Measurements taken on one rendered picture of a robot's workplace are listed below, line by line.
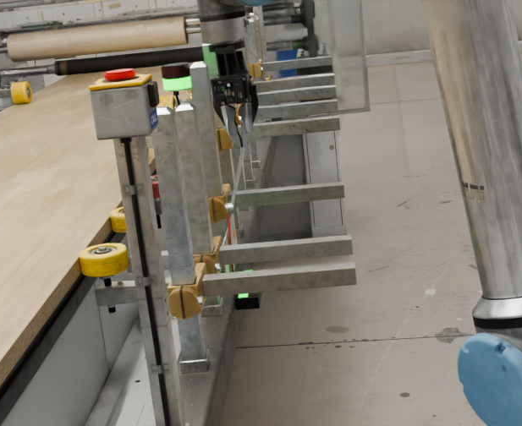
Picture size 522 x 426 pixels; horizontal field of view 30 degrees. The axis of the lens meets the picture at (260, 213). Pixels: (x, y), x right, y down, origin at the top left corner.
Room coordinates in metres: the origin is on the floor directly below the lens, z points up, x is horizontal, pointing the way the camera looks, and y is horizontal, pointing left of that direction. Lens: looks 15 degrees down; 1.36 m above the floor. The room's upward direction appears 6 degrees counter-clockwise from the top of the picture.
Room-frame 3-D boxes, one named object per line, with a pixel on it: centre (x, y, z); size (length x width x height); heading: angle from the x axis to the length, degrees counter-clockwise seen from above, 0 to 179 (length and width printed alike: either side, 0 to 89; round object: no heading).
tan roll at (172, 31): (4.39, 0.43, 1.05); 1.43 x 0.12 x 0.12; 85
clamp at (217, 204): (2.02, 0.09, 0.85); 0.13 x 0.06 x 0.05; 175
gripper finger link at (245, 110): (1.91, 0.01, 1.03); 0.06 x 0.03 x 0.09; 174
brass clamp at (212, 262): (1.77, 0.11, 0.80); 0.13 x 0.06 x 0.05; 175
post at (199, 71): (2.00, 0.09, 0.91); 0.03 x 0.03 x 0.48; 85
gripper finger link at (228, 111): (1.91, 0.04, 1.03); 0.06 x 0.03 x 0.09; 174
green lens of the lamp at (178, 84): (2.00, 0.14, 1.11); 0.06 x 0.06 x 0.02
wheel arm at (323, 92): (2.78, 0.00, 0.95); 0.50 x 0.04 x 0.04; 85
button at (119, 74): (1.24, 0.16, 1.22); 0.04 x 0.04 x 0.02
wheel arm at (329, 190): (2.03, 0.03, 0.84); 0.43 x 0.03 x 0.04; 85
